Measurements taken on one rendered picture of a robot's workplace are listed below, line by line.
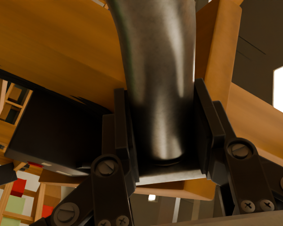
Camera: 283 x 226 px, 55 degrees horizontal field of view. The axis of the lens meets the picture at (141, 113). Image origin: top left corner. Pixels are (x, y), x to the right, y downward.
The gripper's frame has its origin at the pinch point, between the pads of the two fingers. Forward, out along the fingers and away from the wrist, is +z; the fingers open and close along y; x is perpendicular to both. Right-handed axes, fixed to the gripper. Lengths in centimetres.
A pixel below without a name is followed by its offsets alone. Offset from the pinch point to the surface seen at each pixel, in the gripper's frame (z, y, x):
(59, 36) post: 21.4, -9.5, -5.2
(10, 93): 685, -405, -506
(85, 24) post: 24.0, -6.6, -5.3
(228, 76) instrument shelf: 15.9, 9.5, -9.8
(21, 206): 179, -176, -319
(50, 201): 208, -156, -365
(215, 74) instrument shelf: 15.3, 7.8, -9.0
